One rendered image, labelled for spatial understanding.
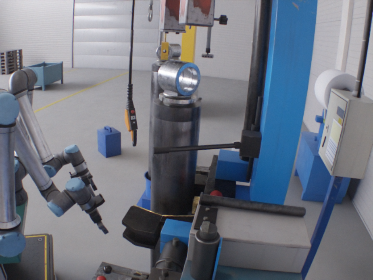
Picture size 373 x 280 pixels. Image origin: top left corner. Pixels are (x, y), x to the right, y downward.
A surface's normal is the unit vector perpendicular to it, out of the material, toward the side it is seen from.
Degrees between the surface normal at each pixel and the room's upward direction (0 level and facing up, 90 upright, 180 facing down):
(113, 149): 90
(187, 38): 90
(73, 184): 19
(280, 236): 0
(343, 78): 90
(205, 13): 90
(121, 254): 0
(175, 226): 0
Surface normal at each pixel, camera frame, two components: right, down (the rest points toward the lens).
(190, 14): 0.24, 0.37
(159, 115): -0.69, 0.22
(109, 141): 0.61, 0.32
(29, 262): 0.06, -0.93
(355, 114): -0.20, 0.34
